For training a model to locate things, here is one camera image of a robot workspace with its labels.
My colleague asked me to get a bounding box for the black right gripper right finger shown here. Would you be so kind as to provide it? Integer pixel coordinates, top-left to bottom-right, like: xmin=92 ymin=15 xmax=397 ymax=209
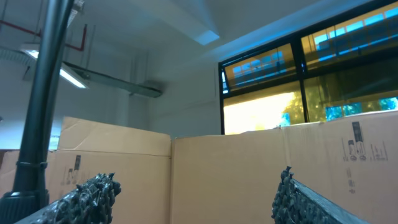
xmin=272 ymin=166 xmax=368 ymax=224

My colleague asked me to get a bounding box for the grey ceiling duct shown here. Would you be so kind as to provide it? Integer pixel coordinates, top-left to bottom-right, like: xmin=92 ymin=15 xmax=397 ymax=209
xmin=64 ymin=62 xmax=162 ymax=98

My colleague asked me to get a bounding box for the black camera stand pole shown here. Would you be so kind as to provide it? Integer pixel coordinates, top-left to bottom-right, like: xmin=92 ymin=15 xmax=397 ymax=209
xmin=1 ymin=0 xmax=74 ymax=223

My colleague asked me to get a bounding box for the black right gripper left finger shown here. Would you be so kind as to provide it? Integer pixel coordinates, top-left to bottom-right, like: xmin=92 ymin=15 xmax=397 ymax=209
xmin=16 ymin=173 xmax=121 ymax=224

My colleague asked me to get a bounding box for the red ceiling pipe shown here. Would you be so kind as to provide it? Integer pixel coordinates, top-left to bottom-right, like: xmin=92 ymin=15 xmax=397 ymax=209
xmin=1 ymin=20 xmax=88 ymax=52

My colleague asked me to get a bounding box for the left cardboard panel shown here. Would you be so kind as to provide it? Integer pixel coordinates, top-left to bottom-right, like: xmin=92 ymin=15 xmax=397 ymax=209
xmin=0 ymin=116 xmax=172 ymax=224

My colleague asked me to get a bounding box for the black framed window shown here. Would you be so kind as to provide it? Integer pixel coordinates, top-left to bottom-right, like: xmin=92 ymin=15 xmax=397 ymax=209
xmin=218 ymin=1 xmax=397 ymax=134

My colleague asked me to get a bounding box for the right cardboard panel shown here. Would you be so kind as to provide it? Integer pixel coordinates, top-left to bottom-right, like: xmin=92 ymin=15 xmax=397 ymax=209
xmin=170 ymin=111 xmax=397 ymax=223

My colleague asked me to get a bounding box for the cardboard panel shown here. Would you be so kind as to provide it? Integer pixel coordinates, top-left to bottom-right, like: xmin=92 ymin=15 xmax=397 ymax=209
xmin=170 ymin=111 xmax=397 ymax=223
xmin=0 ymin=116 xmax=172 ymax=224

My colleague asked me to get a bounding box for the fluorescent ceiling light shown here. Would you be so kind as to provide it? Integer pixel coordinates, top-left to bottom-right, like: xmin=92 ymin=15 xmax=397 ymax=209
xmin=20 ymin=44 xmax=89 ymax=89

